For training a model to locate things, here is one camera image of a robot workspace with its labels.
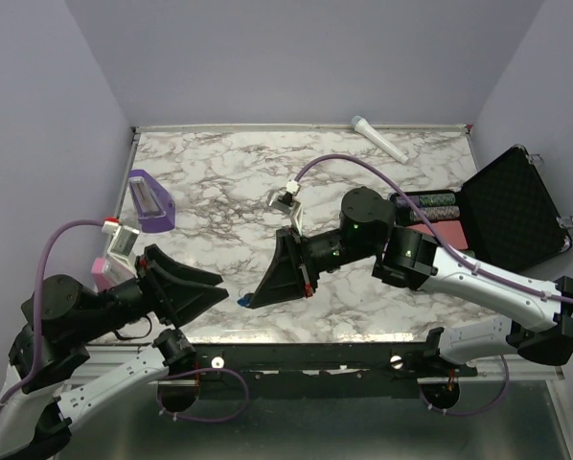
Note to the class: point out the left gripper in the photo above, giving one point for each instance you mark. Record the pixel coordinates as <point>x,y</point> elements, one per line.
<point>171,286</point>

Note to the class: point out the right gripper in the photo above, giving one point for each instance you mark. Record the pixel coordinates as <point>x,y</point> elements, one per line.
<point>289,276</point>

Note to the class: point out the blue key tag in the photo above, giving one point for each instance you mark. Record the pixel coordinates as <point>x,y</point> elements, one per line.
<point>244,301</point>

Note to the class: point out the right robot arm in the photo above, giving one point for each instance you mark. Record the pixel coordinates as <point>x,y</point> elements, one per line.
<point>534,320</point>

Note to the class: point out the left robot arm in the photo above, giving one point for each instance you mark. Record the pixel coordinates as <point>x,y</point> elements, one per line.
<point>63,316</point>

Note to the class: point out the pink metronome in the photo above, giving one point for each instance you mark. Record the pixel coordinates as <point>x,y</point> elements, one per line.
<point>108,273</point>

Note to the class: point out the purple metronome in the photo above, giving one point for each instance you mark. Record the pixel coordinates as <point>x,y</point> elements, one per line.
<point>153,204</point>

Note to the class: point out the pink card deck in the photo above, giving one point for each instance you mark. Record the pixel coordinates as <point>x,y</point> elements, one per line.
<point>451,230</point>

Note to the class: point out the white microphone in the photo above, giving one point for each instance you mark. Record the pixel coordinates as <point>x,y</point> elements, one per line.
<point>361,126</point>

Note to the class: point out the black poker chip case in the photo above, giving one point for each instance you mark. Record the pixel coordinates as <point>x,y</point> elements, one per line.
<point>506,212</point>

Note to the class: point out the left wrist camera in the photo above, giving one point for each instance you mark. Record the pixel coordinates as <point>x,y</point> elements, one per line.
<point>122,238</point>

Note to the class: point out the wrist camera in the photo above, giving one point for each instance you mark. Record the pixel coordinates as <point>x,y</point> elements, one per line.
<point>122,238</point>
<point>286,202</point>

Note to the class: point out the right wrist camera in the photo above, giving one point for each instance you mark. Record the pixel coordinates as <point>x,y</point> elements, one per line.
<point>286,202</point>

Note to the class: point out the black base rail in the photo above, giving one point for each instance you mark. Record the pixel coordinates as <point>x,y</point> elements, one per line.
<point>291,371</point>

